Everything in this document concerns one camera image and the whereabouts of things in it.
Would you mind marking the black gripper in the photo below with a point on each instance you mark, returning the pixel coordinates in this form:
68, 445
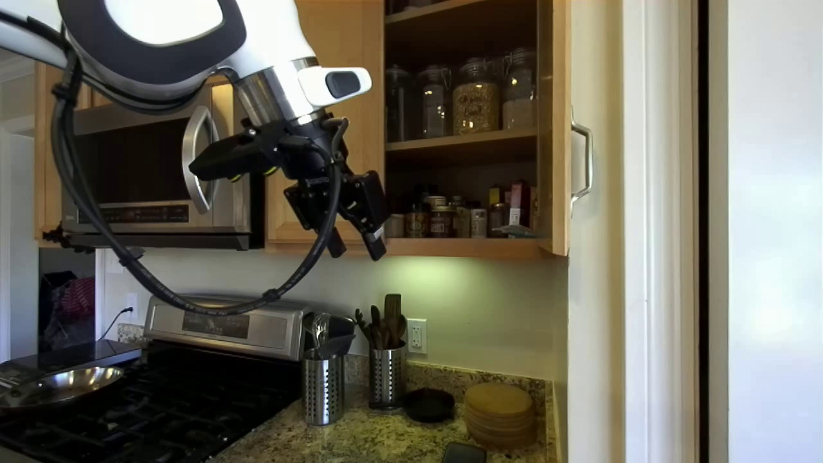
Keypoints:
315, 160

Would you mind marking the door metal handle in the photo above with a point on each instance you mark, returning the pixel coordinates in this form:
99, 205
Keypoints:
582, 147

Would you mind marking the wooden cupboard door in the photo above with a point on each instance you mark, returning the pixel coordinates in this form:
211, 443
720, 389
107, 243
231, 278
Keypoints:
344, 35
561, 138

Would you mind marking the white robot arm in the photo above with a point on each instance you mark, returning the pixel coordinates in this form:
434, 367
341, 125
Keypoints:
156, 56

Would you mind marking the wooden cupboard shelf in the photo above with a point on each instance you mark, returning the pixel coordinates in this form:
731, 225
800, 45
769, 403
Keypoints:
465, 150

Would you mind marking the wooden utensils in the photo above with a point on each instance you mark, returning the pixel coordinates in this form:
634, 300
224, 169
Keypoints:
386, 324

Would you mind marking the dark utensils in holder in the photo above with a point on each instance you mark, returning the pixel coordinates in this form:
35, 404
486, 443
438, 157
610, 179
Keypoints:
327, 335

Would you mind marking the right steel utensil holder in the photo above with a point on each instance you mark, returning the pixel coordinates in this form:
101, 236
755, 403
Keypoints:
386, 377

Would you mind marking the steel utensil holder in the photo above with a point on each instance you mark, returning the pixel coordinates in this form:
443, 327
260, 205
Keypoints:
386, 377
322, 393

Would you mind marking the left steel utensil holder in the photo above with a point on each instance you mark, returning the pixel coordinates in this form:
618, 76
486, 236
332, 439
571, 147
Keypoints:
322, 393

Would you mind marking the spice bottles on shelf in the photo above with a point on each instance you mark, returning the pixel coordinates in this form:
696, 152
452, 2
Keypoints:
434, 213

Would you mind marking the black round coaster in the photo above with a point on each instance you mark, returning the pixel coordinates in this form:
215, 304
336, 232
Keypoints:
431, 404

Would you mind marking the glass storage jars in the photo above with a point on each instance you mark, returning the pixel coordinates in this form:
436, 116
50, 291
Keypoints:
474, 99

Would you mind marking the stainless steel stove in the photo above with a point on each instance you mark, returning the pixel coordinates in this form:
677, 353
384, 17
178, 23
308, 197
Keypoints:
182, 398

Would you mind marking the dark sponge on counter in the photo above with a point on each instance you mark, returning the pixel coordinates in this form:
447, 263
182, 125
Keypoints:
465, 453

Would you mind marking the stainless steel microwave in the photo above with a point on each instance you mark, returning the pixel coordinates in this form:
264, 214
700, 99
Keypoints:
139, 174

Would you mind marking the steel frying pan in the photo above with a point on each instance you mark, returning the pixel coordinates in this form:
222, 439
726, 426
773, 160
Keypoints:
25, 389

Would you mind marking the white wall outlet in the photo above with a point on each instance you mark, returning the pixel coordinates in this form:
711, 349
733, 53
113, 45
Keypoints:
418, 335

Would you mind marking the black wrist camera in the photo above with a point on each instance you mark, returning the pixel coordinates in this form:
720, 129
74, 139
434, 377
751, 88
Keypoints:
236, 157

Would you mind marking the dark picture on wall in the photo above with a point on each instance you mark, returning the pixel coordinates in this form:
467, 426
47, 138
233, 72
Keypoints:
65, 300

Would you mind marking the white door frame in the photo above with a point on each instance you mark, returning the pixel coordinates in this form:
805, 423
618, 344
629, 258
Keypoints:
674, 147

